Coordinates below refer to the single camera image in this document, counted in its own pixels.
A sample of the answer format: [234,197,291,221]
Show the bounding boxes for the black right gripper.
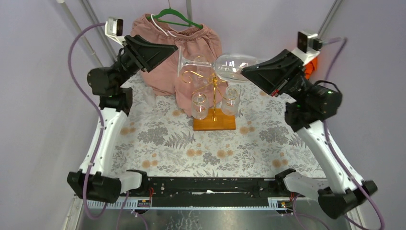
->
[240,49,314,104]

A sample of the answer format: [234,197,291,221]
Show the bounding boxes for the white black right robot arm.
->
[241,48,377,219]

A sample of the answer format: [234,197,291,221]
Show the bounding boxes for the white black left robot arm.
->
[67,35,178,204]

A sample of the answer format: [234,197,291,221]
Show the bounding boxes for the orange wooden rack base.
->
[193,108,236,131]

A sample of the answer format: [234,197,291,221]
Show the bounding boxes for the orange cloth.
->
[304,57,318,80]

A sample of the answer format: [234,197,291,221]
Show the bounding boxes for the green clothes hanger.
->
[146,7,203,30]

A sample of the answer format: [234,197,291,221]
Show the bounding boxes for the pink shorts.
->
[130,14,223,116]

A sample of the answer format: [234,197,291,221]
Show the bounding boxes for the floral table mat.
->
[111,75,325,178]

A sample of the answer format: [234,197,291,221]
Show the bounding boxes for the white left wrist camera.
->
[104,17,125,46]

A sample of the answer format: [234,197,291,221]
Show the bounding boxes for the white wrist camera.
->
[104,17,125,46]
[291,30,323,65]

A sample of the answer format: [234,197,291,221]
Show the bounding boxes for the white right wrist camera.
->
[291,30,323,65]

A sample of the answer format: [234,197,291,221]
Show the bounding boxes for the gold wire glass rack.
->
[181,66,229,116]

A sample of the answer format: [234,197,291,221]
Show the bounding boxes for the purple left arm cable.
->
[68,23,112,220]

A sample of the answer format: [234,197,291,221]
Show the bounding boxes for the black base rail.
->
[129,177,295,208]

